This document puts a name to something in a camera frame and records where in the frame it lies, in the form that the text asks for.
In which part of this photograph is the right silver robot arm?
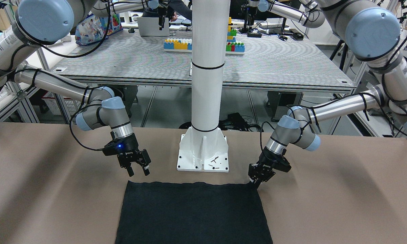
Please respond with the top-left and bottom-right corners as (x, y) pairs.
(0, 0), (151, 176)

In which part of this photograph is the black t-shirt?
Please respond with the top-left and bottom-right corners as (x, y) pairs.
(115, 182), (273, 244)

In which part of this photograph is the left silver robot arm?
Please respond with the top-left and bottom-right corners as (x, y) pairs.
(248, 0), (407, 187)

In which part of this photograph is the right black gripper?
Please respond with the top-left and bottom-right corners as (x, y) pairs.
(102, 133), (151, 177)

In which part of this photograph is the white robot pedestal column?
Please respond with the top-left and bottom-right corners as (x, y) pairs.
(176, 0), (230, 172)

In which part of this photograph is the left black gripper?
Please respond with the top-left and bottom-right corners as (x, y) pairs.
(248, 148), (292, 189)

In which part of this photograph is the colourful toy block set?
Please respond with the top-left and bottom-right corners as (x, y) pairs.
(163, 17), (245, 55)

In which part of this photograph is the striped aluminium work table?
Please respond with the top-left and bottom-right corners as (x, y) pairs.
(52, 32), (355, 94)

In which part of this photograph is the white plastic crate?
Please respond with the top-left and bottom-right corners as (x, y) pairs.
(42, 91), (89, 117)

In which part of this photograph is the colourful gift bag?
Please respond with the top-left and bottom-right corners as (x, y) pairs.
(75, 14), (123, 46)

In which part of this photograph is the silver laptop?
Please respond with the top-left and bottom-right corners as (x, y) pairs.
(136, 17), (170, 37)

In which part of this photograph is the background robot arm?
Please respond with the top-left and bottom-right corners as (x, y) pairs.
(248, 0), (325, 29)

